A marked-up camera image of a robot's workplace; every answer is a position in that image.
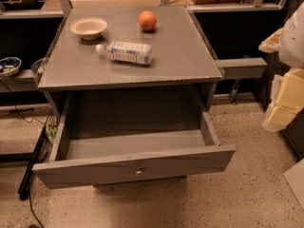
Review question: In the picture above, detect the orange fruit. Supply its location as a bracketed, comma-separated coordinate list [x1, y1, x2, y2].
[138, 10, 157, 31]

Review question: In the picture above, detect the grey drawer cabinet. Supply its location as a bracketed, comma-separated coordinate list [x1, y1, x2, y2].
[36, 5, 224, 188]

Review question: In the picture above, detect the grey side shelf beam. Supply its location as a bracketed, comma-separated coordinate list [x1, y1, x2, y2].
[216, 58, 267, 80]

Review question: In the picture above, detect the grey top drawer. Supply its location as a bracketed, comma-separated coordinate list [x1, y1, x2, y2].
[31, 93, 237, 190]

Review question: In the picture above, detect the beige paper bowl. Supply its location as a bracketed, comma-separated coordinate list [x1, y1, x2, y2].
[70, 17, 107, 40]

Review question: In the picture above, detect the light floor panel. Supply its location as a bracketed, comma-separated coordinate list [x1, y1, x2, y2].
[284, 159, 304, 210]

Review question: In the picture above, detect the clear plastic water bottle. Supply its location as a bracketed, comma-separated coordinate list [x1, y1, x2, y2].
[96, 41, 152, 66]

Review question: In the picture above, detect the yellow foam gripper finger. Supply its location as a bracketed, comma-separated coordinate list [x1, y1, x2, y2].
[262, 104, 296, 132]
[276, 68, 304, 112]

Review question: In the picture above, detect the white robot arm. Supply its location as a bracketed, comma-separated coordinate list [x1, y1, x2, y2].
[258, 3, 304, 132]

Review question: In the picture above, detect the black floor cable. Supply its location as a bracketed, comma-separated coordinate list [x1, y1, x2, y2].
[0, 79, 53, 228]

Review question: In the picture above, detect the black floor bar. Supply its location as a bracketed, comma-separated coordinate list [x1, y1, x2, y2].
[18, 127, 46, 200]

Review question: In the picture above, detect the blue patterned bowl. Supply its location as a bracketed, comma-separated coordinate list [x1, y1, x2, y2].
[0, 57, 22, 77]

